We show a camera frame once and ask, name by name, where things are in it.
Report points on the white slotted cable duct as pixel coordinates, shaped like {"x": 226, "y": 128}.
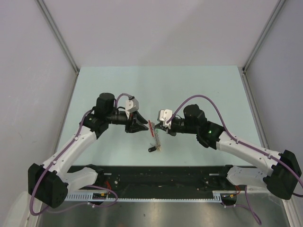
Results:
{"x": 98, "y": 197}

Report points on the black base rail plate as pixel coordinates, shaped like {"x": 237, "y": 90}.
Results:
{"x": 164, "y": 182}

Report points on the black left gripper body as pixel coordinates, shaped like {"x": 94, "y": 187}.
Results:
{"x": 130, "y": 122}

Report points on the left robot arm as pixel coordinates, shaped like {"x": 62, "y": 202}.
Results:
{"x": 51, "y": 181}

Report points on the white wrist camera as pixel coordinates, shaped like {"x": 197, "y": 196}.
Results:
{"x": 131, "y": 106}
{"x": 164, "y": 115}

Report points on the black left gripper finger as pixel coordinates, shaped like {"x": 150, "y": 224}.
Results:
{"x": 134, "y": 128}
{"x": 140, "y": 119}

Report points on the left aluminium frame post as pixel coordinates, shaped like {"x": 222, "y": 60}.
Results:
{"x": 57, "y": 34}

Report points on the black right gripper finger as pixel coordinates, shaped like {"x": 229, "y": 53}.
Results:
{"x": 160, "y": 126}
{"x": 166, "y": 130}

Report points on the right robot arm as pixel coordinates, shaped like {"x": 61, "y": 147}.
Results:
{"x": 275, "y": 171}

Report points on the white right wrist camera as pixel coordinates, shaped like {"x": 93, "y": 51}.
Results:
{"x": 164, "y": 115}

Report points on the aluminium frame post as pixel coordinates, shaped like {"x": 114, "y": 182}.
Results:
{"x": 57, "y": 34}
{"x": 264, "y": 33}

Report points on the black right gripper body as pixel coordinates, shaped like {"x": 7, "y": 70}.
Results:
{"x": 178, "y": 126}

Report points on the right aluminium frame post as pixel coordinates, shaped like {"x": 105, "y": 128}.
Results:
{"x": 264, "y": 33}

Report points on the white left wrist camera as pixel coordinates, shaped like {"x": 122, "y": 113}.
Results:
{"x": 131, "y": 106}

